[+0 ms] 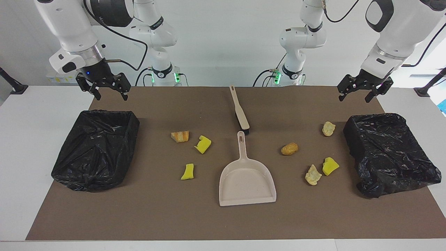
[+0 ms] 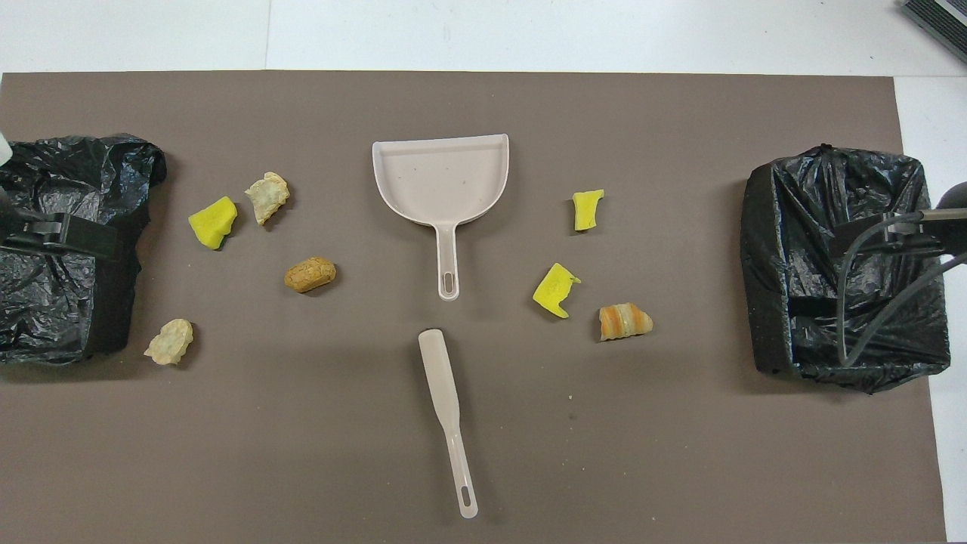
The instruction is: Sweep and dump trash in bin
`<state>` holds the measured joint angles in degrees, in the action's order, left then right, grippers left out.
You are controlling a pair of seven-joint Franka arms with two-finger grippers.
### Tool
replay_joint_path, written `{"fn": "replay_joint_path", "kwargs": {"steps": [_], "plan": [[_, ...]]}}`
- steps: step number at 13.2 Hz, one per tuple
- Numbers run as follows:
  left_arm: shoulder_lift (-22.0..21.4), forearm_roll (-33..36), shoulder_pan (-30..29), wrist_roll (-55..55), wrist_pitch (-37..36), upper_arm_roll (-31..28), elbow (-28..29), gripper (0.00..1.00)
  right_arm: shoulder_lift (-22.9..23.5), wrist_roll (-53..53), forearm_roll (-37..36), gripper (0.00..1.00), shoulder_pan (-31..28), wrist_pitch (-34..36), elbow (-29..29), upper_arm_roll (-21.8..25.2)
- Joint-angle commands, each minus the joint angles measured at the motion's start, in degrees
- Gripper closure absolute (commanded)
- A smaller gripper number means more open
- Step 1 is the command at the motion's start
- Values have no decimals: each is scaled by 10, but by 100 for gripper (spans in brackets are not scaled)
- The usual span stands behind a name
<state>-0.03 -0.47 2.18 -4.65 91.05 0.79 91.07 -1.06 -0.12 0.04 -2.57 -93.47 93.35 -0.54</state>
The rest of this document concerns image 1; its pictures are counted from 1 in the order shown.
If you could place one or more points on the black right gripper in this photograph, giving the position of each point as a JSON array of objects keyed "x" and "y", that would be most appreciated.
[{"x": 97, "y": 73}]

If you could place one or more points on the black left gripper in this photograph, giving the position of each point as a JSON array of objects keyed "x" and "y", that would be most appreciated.
[{"x": 366, "y": 82}]

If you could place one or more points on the pale flaky pastry piece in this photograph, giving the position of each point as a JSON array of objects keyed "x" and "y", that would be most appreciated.
[
  {"x": 328, "y": 128},
  {"x": 313, "y": 175}
]

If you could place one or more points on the yellow sponge piece green backing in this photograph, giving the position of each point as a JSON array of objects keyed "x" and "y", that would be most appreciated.
[{"x": 330, "y": 166}]

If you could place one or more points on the brown bread bun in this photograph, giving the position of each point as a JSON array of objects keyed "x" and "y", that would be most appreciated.
[{"x": 289, "y": 149}]

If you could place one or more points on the notched yellow sponge piece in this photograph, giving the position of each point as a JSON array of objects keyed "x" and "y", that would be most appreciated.
[{"x": 202, "y": 144}]

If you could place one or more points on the beige hand brush black bristles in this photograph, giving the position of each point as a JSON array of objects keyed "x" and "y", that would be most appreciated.
[{"x": 242, "y": 116}]

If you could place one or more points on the beige plastic dustpan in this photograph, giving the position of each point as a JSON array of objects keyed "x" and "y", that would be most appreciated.
[{"x": 247, "y": 184}]

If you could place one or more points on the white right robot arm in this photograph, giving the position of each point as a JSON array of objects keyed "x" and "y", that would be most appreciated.
[{"x": 69, "y": 28}]

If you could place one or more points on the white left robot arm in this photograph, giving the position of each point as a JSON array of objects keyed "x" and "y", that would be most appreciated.
[{"x": 400, "y": 31}]

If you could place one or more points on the black bag lined bin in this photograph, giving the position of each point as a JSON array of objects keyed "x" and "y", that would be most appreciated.
[
  {"x": 390, "y": 153},
  {"x": 94, "y": 150}
]

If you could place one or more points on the white cardboard boxes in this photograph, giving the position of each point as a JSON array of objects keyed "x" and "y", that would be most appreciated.
[{"x": 55, "y": 79}]

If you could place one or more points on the black clamp stand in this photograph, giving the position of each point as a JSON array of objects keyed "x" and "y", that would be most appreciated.
[
  {"x": 18, "y": 89},
  {"x": 423, "y": 91}
]

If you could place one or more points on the orange striped croissant piece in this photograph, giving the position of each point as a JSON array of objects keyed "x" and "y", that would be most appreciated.
[{"x": 180, "y": 136}]

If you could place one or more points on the blue object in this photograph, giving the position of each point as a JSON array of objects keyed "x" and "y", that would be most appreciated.
[{"x": 443, "y": 106}]

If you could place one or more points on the small yellow sponge piece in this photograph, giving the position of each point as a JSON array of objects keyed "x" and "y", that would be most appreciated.
[{"x": 187, "y": 172}]

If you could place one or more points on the brown table mat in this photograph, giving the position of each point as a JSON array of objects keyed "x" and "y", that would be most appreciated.
[{"x": 278, "y": 216}]

